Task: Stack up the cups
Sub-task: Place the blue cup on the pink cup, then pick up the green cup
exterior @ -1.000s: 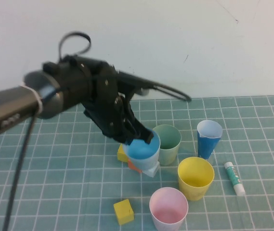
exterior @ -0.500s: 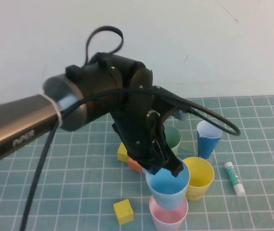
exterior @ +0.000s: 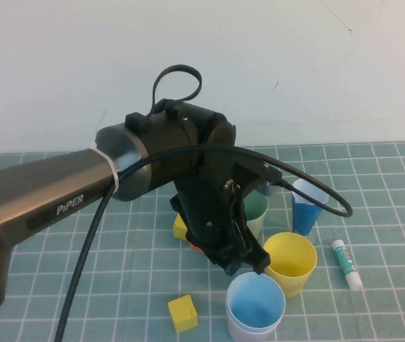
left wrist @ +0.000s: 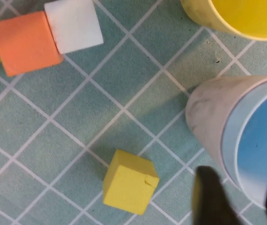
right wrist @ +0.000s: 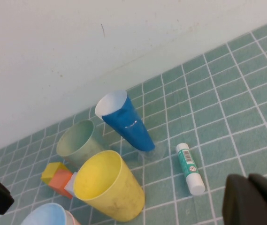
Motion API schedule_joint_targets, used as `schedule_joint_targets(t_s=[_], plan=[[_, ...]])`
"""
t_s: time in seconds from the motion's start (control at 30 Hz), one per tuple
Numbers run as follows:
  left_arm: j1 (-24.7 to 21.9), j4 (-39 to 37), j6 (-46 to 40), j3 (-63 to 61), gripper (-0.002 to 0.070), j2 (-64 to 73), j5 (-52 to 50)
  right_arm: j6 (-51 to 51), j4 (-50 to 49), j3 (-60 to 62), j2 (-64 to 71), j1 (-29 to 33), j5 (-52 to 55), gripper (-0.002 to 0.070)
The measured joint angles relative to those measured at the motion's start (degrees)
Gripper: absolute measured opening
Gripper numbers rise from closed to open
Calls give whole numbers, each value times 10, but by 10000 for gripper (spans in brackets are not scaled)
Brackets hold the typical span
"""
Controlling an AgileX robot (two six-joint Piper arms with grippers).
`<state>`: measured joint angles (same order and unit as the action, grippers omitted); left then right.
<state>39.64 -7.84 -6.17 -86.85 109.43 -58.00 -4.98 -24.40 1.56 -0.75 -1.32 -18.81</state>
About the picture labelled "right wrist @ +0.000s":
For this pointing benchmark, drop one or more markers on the blue paper cone cup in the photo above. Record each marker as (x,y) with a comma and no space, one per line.
(133,131)

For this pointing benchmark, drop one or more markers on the pink plastic cup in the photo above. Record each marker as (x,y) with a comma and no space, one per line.
(73,221)

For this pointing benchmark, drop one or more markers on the yellow plastic cup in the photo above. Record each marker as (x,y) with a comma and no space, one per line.
(119,199)

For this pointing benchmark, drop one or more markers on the green white glue stick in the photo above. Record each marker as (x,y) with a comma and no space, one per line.
(187,161)

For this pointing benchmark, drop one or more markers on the light blue plastic cup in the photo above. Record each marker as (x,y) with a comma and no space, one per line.
(44,216)

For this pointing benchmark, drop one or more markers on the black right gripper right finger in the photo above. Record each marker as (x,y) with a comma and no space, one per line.
(253,201)

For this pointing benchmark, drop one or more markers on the yellow foam cube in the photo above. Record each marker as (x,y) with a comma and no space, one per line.
(50,172)

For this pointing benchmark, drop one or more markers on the teal checkered tablecloth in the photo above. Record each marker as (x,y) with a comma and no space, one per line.
(229,105)

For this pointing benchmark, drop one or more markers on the white foam block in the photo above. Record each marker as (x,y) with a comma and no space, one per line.
(70,185)

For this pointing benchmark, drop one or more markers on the green plastic cup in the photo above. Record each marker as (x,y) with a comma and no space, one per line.
(77,138)

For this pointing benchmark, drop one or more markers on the orange foam cube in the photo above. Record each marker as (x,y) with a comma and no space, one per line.
(59,181)

